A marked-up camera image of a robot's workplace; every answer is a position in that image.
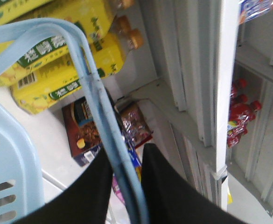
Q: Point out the yellow pear drink bottle middle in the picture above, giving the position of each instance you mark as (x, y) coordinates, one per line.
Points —
(93, 17)

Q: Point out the white supermarket shelf unit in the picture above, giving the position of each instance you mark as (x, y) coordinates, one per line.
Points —
(198, 50)

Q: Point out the light blue plastic basket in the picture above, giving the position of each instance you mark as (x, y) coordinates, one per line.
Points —
(99, 105)

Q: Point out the red drink bottles pack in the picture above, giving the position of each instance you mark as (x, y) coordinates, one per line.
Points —
(240, 113)

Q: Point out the yellow pear drink bottle left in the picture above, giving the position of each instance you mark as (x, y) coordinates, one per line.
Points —
(44, 87)

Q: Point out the blue cookie cup package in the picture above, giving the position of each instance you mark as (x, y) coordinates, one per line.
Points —
(251, 9)

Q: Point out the shiny brown snack bag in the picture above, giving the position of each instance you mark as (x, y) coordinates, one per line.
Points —
(134, 122)

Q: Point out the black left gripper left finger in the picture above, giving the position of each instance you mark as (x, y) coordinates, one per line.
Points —
(85, 201)

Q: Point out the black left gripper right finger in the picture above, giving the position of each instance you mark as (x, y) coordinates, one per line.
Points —
(170, 199)

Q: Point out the yellow pear drink bottle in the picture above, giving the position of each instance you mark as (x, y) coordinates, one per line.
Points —
(93, 17)
(44, 87)

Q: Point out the dark blue cookie box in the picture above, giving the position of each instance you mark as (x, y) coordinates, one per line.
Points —
(83, 136)

